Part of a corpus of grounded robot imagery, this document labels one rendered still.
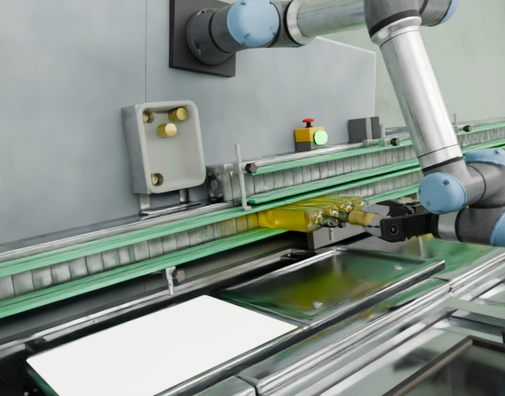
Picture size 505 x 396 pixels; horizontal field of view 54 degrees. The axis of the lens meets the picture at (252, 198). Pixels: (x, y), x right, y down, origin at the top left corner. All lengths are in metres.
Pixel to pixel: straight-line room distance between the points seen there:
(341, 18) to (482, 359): 0.77
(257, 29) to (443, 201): 0.63
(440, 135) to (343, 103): 0.95
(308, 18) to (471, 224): 0.62
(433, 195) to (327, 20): 0.53
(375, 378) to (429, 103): 0.48
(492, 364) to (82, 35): 1.11
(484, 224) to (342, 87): 0.95
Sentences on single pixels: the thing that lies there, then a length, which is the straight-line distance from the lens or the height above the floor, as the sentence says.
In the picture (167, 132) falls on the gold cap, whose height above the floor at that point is 0.81.
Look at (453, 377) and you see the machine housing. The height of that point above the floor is 1.56.
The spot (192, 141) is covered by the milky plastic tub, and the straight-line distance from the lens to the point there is 1.35.
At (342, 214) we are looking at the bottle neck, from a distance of 1.27.
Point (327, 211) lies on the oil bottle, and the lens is 1.29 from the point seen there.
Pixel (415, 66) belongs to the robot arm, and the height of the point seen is 1.44.
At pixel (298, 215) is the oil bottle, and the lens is 1.28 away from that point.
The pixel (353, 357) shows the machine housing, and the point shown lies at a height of 1.42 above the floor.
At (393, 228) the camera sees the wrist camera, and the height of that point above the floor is 1.32.
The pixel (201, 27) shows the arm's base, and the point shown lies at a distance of 1.39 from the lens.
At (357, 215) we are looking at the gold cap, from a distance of 1.24.
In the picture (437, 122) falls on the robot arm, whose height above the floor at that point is 1.47.
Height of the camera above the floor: 1.96
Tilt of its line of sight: 51 degrees down
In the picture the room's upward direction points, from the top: 94 degrees clockwise
